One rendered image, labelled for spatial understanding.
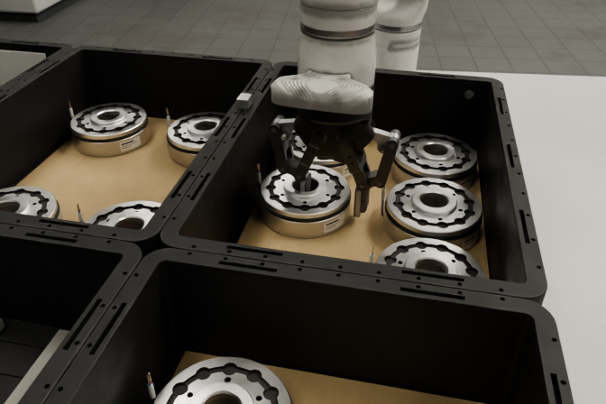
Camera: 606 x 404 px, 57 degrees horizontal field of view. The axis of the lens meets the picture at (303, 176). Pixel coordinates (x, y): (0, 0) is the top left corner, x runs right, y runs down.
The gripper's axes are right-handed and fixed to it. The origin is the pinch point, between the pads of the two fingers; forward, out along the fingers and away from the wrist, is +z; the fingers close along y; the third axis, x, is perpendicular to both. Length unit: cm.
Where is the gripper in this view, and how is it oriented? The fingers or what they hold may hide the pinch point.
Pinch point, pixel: (332, 197)
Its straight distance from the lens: 62.4
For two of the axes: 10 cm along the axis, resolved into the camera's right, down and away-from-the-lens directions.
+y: -9.6, -1.4, 2.2
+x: -2.6, 5.2, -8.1
